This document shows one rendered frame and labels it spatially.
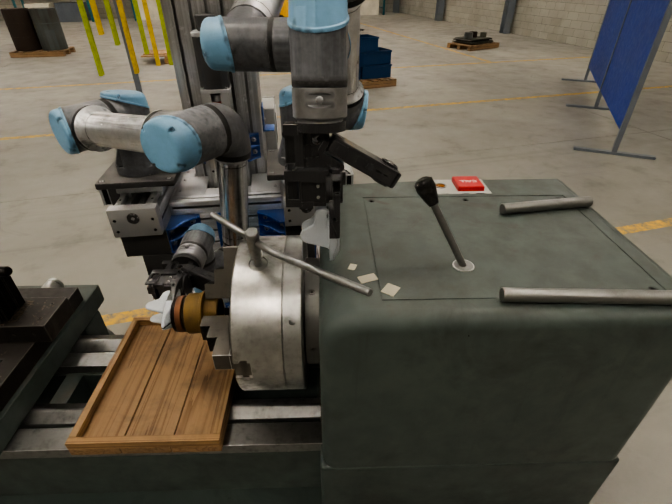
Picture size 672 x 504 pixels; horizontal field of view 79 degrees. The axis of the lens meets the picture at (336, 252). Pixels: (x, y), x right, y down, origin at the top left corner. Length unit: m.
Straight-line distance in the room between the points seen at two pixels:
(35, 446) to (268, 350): 0.56
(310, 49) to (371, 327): 0.38
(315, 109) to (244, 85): 0.90
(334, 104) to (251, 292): 0.35
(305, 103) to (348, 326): 0.31
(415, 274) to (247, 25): 0.45
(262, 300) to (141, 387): 0.45
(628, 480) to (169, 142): 2.04
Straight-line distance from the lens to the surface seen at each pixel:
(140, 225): 1.31
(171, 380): 1.06
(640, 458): 2.29
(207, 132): 0.94
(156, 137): 0.93
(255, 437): 0.95
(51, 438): 1.11
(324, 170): 0.57
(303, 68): 0.56
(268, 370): 0.77
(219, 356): 0.79
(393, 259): 0.72
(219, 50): 0.69
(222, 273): 0.86
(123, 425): 1.03
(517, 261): 0.77
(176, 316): 0.89
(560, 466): 1.03
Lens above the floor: 1.66
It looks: 34 degrees down
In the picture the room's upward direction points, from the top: straight up
